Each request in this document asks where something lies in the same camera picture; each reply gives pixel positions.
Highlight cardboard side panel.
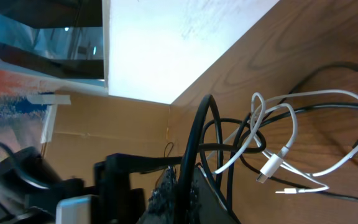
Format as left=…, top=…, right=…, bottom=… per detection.
left=44, top=92, right=169, bottom=186

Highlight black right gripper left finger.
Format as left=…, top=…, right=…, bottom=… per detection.
left=137, top=167, right=177, bottom=224

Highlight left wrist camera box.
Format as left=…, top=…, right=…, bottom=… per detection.
left=55, top=195, right=99, bottom=224

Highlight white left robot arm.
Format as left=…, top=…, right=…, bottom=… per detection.
left=0, top=142, right=181, bottom=223

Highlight white USB cable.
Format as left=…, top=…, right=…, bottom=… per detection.
left=198, top=89, right=358, bottom=195

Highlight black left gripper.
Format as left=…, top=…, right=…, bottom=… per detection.
left=94, top=153, right=182, bottom=223

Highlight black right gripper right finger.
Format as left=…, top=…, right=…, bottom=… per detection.
left=190, top=167, right=236, bottom=224

